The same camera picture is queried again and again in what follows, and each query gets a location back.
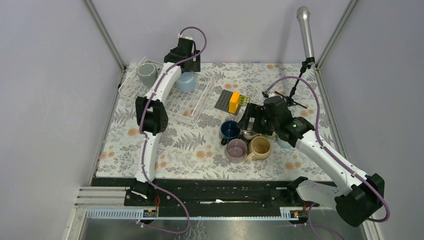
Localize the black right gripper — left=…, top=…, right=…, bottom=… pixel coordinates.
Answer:
left=236, top=102, right=279, bottom=136

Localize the small white cup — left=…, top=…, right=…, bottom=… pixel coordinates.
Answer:
left=276, top=136, right=292, bottom=149

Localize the beige ceramic teapot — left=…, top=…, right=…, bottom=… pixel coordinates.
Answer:
left=245, top=136, right=272, bottom=162

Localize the light blue cup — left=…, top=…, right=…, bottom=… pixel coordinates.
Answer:
left=176, top=72, right=196, bottom=93

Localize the dark blue mug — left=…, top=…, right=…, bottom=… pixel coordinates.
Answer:
left=220, top=120, right=241, bottom=146

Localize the mauve pink cup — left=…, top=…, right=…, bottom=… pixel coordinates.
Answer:
left=225, top=138, right=248, bottom=164

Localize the light green mug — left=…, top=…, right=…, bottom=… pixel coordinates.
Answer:
left=263, top=132, right=277, bottom=139

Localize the cream brown steel tumbler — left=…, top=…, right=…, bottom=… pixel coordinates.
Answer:
left=242, top=130, right=259, bottom=141

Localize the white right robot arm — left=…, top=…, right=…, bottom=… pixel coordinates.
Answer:
left=237, top=96, right=386, bottom=227

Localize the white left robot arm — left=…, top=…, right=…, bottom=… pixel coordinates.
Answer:
left=130, top=37, right=202, bottom=206

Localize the green lattice lego piece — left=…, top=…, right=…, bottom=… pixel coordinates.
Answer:
left=238, top=95, right=251, bottom=106

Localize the yellow lego block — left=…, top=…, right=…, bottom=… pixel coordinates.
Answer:
left=228, top=92, right=241, bottom=115

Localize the grey ceramic cup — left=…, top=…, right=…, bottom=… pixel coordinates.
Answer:
left=136, top=62, right=158, bottom=88

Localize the grey lego baseplate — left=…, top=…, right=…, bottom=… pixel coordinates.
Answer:
left=214, top=89, right=233, bottom=113

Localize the floral table mat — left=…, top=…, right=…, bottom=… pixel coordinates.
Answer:
left=95, top=63, right=329, bottom=181

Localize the silver microphone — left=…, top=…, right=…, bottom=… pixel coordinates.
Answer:
left=296, top=6, right=315, bottom=65

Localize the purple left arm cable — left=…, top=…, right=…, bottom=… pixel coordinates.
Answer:
left=137, top=26, right=208, bottom=235

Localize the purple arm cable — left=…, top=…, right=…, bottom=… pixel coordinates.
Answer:
left=263, top=76, right=391, bottom=223
left=137, top=26, right=208, bottom=235

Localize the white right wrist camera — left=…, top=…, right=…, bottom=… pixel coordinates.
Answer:
left=262, top=91, right=280, bottom=99

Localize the white wire dish rack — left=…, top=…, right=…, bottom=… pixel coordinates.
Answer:
left=119, top=57, right=216, bottom=126

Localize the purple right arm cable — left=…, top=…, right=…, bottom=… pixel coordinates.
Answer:
left=263, top=76, right=391, bottom=223

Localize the grey slotted cable duct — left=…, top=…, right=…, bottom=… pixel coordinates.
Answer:
left=86, top=207, right=300, bottom=221

